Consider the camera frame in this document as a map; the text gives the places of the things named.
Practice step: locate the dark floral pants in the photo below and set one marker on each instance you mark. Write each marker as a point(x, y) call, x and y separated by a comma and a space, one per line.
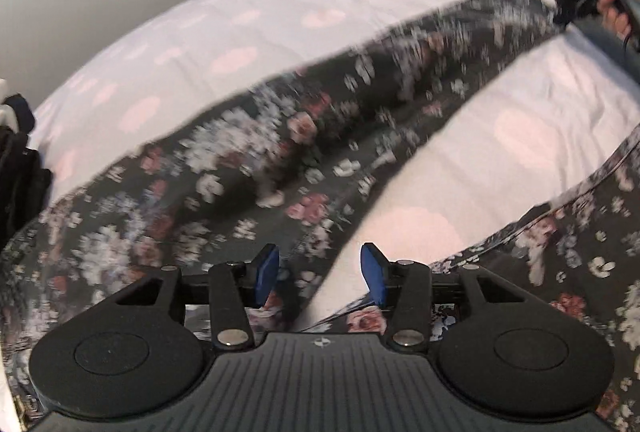
point(250, 147)

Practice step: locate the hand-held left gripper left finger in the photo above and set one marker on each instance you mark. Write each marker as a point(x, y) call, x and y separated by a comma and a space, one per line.
point(266, 274)

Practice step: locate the bed with pink dotted sheet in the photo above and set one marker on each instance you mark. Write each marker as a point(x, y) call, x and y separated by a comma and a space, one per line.
point(225, 12)

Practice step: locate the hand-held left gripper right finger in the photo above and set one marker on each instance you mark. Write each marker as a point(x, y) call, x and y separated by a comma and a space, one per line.
point(375, 272)

